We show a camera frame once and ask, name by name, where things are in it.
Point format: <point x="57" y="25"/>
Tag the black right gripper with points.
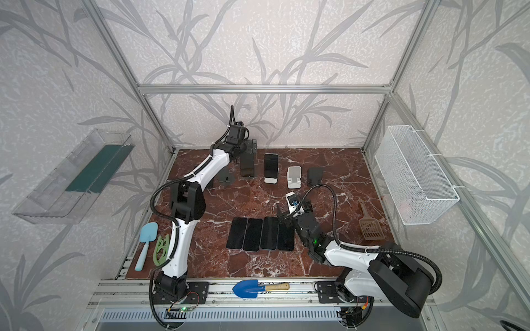
<point x="288" y="219"/>

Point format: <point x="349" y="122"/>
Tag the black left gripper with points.
<point x="250" y="146"/>

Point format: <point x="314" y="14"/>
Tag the dark phone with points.
<point x="285" y="237"/>

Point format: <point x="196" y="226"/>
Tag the blue-edged phone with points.
<point x="269" y="234"/>

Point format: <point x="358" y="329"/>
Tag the purple-edged phone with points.
<point x="253" y="235"/>

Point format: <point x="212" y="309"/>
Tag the pink-edged phone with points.
<point x="237" y="233"/>

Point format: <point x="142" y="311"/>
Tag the black folding stand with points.
<point x="314" y="176"/>

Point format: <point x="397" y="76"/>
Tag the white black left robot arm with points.
<point x="188" y="206"/>

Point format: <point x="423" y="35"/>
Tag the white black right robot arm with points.
<point x="387" y="271"/>

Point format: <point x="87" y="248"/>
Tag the round grey stand left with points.
<point x="225" y="177"/>

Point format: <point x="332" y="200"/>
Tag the white stand right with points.
<point x="294" y="177"/>

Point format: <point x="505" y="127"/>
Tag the brown slotted tray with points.
<point x="370" y="227"/>

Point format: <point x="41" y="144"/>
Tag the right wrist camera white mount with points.
<point x="294" y="204"/>

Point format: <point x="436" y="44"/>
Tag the blue trowel wooden handle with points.
<point x="250" y="289"/>

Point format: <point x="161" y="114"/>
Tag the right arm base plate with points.
<point x="328" y="292"/>

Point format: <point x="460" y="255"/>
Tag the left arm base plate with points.
<point x="195" y="294"/>

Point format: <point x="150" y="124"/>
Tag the white wire mesh basket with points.
<point x="419" y="188"/>

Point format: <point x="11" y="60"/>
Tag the clear plastic wall tray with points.
<point x="67" y="194"/>

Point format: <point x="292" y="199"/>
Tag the aluminium front rail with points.
<point x="134" y="293"/>

